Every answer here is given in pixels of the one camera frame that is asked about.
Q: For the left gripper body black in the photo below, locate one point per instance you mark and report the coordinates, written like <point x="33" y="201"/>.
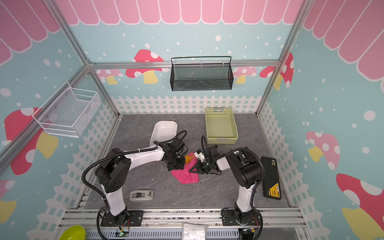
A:
<point x="176" y="162"/>

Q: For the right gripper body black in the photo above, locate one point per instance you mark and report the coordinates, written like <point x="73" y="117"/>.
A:
<point x="202" y="166"/>

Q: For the pink paper napkin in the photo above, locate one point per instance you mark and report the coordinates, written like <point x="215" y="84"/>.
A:
<point x="184" y="176"/>

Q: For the white plastic tub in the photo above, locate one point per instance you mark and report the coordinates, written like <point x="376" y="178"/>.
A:
<point x="163" y="131"/>

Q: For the green perforated plastic basket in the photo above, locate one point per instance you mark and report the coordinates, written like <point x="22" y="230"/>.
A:
<point x="221" y="128"/>

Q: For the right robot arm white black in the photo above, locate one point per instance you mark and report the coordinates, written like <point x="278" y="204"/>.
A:
<point x="248" y="171"/>

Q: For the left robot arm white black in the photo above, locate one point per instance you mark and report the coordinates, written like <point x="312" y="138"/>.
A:
<point x="108" y="175"/>

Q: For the black flat box yellow label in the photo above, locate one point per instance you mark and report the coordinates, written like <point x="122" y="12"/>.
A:
<point x="271" y="182"/>

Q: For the clear plastic bag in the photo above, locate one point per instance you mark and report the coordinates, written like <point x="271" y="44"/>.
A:
<point x="194" y="232"/>

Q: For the lime green bowl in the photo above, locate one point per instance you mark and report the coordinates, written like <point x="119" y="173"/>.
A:
<point x="76" y="232"/>

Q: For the grey switch box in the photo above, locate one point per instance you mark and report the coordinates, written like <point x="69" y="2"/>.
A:
<point x="141" y="196"/>

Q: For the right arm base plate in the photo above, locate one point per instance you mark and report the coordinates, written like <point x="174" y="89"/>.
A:
<point x="234" y="217"/>

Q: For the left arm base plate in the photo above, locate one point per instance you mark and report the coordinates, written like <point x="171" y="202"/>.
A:
<point x="133" y="218"/>

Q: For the black mesh wall basket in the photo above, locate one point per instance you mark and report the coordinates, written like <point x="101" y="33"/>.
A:
<point x="211" y="73"/>

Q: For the white wire wall basket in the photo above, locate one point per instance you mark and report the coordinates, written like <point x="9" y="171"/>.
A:
<point x="68" y="112"/>

